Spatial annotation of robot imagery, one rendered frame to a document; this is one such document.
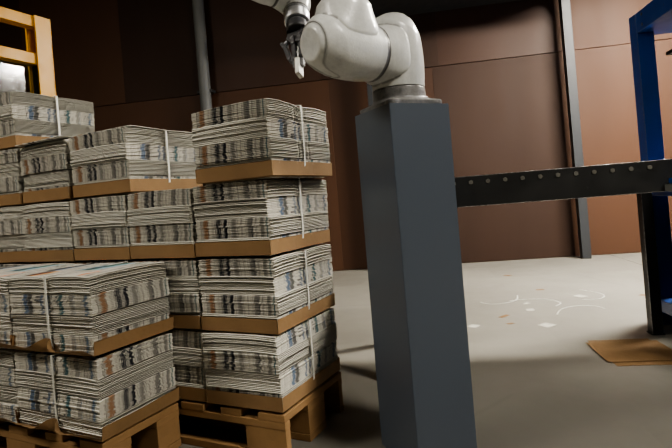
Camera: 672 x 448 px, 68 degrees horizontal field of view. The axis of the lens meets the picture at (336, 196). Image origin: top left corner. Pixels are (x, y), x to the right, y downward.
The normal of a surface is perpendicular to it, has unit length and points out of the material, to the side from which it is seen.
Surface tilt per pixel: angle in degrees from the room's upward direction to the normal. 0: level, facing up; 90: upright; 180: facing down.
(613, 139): 90
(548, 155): 90
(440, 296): 90
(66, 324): 90
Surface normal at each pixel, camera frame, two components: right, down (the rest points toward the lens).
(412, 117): 0.43, -0.04
